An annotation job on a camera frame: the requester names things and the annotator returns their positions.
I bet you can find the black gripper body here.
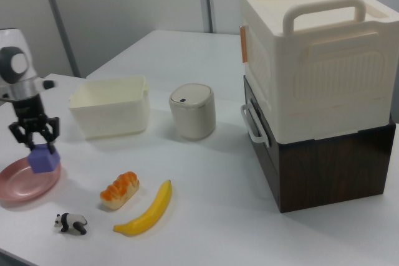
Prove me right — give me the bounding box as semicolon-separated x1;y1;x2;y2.
12;93;44;126

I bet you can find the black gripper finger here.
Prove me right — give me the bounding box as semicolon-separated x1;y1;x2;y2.
8;119;36;154
36;115;60;155

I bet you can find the purple cube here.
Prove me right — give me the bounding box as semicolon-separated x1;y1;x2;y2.
27;143;61;175

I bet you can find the pink plate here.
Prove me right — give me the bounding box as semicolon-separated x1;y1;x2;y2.
0;157;62;202

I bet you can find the white square plastic bin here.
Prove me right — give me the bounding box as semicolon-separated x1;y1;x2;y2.
67;74;150;140

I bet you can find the small panda figurine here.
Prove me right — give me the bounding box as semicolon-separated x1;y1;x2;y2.
53;212;89;235

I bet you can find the toy bread with orange topping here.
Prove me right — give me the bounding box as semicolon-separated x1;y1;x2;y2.
99;171;140;210

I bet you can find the yellow banana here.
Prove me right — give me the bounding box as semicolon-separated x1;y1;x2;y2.
112;179;173;235

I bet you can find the small beige lidded trash can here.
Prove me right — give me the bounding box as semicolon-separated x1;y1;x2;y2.
168;83;216;141

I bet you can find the dark wood drawer box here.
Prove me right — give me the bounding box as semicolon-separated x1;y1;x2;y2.
243;74;397;214

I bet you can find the cream plastic storage box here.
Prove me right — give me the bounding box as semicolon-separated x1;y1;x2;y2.
239;0;399;142

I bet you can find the white drawer handle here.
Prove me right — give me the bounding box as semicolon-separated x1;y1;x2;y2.
239;102;271;148

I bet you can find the orange door handle strip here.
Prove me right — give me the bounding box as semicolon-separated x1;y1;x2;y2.
239;24;249;64

